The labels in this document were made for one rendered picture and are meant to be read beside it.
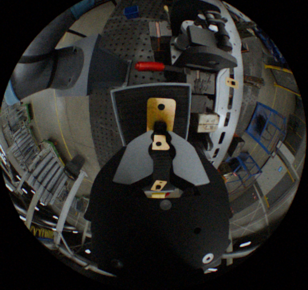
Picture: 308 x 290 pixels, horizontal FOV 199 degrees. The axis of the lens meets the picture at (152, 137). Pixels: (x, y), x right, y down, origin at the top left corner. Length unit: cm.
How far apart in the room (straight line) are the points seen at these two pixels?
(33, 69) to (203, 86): 39
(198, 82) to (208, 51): 12
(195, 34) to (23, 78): 32
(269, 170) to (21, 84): 846
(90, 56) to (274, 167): 835
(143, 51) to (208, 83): 50
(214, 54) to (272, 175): 813
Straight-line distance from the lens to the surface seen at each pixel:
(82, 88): 31
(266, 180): 828
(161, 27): 31
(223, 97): 42
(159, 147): 15
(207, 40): 22
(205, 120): 29
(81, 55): 32
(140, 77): 63
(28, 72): 24
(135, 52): 68
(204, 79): 27
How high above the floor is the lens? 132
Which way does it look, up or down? 58 degrees down
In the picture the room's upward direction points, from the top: 175 degrees counter-clockwise
